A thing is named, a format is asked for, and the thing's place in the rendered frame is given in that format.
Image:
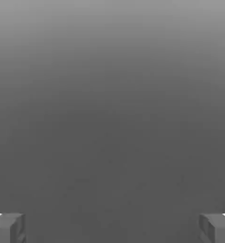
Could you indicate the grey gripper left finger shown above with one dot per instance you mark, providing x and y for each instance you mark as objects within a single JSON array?
[{"x": 6, "y": 229}]

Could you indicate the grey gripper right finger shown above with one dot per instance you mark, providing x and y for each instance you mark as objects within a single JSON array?
[{"x": 218, "y": 230}]

